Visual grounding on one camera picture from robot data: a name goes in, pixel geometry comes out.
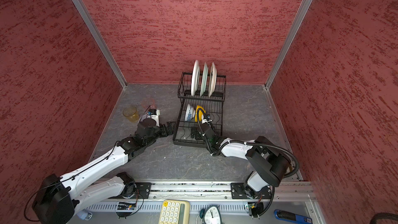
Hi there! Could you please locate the yellow bowl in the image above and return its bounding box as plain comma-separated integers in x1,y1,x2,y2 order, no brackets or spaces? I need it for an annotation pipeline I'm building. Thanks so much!
194,105,206,122

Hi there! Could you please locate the blue floral white bowl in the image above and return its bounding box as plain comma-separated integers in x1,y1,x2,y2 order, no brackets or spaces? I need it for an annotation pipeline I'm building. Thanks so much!
184,104,195,122

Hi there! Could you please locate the amber drinking glass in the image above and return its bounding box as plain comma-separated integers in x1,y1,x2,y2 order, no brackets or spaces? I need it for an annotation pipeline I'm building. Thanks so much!
122,106,140,123

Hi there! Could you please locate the white plate blue rim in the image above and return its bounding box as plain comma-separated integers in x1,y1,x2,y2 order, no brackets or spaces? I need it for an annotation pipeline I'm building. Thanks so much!
191,60,200,96

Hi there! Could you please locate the lavender white bowl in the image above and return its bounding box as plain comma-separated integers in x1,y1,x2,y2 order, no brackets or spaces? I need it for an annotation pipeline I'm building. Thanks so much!
139,113,160,127

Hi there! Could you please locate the pink drinking glass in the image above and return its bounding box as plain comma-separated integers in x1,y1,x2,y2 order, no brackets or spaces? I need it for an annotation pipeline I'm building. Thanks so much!
141,97,156,113

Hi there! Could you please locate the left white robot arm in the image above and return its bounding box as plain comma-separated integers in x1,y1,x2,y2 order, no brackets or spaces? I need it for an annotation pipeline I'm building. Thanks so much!
32,118,176,224

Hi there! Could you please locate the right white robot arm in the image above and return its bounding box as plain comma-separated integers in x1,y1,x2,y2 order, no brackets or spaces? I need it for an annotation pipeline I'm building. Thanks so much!
198,123,293,199

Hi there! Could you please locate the mint green plate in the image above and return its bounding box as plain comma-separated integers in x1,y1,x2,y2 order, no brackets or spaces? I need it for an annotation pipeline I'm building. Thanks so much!
200,63,208,96

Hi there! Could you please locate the cream plate gold rim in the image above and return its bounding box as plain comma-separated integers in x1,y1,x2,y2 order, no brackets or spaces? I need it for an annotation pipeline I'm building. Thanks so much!
208,63,217,97

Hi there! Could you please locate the yellow calculator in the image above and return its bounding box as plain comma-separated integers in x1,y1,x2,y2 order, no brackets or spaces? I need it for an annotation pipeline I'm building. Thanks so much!
159,200,191,224

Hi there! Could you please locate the teal alarm clock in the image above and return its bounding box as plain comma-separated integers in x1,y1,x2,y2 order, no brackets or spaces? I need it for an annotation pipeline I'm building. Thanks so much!
199,205,222,224

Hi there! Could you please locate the small grey cap object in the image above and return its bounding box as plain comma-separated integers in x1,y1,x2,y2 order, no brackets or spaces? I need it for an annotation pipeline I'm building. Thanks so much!
77,209,93,221

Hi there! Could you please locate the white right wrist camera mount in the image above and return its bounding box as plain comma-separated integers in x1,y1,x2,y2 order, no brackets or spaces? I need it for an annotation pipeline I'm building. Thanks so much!
201,114,212,123

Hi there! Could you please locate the black corrugated cable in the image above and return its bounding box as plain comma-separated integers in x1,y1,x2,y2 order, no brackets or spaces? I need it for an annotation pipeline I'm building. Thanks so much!
195,107,300,178

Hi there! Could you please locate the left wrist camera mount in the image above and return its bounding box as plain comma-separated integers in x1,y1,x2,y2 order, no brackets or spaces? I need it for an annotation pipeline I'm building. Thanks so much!
147,108,160,126

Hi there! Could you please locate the black wire dish rack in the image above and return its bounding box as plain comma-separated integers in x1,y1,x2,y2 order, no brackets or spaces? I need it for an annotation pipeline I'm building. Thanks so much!
173,72,227,148

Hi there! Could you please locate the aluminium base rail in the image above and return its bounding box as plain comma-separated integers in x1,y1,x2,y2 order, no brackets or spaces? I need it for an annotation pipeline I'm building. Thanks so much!
70,179,326,224

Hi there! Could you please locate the blue handled tool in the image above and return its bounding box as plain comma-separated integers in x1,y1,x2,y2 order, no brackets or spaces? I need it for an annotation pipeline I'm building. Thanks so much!
274,209,313,224

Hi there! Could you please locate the aluminium corner post left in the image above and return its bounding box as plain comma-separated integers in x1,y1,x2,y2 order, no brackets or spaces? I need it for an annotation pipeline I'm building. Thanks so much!
72,0,128,90

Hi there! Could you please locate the aluminium corner post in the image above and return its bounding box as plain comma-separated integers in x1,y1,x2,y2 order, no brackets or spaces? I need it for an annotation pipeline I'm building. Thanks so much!
265,0,313,90
72,0,128,90

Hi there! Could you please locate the aluminium corner post right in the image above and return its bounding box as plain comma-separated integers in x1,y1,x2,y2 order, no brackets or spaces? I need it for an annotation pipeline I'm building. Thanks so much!
265,0,313,90

